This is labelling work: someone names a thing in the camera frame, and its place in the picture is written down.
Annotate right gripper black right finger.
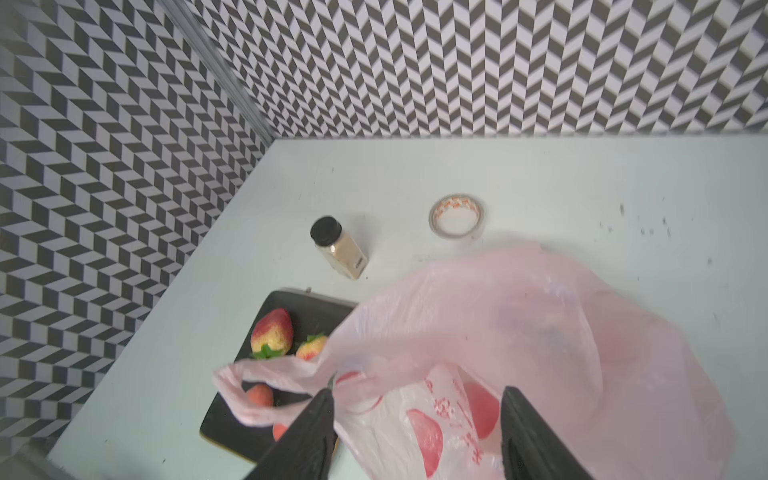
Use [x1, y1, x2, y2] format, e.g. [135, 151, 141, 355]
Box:
[500, 386, 593, 480]

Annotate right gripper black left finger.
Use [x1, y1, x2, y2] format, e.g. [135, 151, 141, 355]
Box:
[245, 388, 337, 480]

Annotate orange fake peach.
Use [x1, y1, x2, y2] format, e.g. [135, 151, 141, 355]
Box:
[272, 423, 288, 442]
[246, 384, 274, 408]

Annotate red fake strawberry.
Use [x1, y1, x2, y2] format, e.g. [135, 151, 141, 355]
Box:
[295, 334, 328, 361]
[250, 308, 294, 360]

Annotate pink plastic bag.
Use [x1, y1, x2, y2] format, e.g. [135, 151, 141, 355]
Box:
[212, 244, 736, 480]

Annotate small jar black lid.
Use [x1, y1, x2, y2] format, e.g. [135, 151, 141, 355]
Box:
[310, 216, 368, 280]

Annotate tape roll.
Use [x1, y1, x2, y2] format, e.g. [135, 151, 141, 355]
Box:
[428, 193, 485, 241]

